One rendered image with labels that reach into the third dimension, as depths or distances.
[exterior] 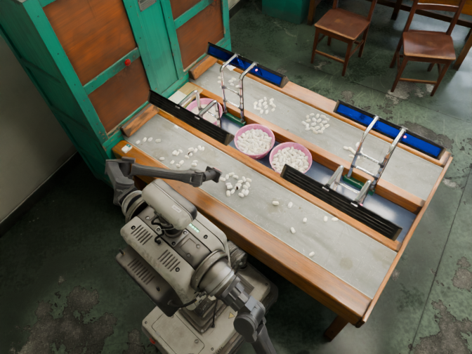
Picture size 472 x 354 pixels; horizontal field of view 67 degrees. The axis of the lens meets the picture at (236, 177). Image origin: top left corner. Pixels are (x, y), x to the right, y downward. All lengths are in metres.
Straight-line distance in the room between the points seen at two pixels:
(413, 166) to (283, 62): 2.20
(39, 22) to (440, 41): 3.30
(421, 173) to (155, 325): 1.81
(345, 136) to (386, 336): 1.34
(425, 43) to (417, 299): 2.30
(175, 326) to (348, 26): 3.12
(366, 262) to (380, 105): 2.14
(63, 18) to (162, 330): 1.69
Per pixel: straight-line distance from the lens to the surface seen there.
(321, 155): 2.34
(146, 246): 1.29
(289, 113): 2.59
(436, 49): 3.91
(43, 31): 2.00
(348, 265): 2.04
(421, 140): 2.13
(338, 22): 4.02
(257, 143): 2.40
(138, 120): 2.53
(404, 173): 2.43
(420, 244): 3.09
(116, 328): 2.81
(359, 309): 1.95
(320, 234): 2.08
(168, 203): 1.13
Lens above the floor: 2.59
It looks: 56 degrees down
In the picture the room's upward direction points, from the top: 5 degrees counter-clockwise
